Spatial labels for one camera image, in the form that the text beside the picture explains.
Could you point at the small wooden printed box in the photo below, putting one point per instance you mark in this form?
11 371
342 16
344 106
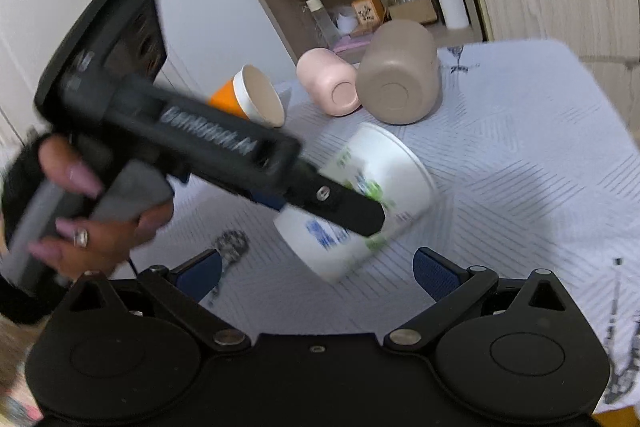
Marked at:
369 12

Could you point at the white paper cup green print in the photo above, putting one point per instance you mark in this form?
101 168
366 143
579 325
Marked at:
386 189

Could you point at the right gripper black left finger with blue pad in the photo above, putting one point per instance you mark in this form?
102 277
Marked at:
179 292

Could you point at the taupe plastic cup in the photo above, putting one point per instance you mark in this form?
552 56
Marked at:
398 78

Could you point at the clear bottle cream cap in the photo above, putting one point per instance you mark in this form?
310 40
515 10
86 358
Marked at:
324 22

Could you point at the pink plastic cup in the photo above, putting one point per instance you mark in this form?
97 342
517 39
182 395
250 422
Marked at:
329 81

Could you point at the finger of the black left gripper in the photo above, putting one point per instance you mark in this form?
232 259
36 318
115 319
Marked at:
322 197

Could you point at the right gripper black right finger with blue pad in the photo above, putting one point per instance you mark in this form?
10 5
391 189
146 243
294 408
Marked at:
457 293

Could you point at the brown cardboard box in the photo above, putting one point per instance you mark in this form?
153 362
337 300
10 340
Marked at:
419 11

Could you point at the pink notebook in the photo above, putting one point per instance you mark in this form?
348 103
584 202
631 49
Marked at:
349 43

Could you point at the orange paper cup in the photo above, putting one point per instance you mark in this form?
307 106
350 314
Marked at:
249 94

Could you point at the white patterned tablecloth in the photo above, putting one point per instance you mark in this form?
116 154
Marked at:
533 169

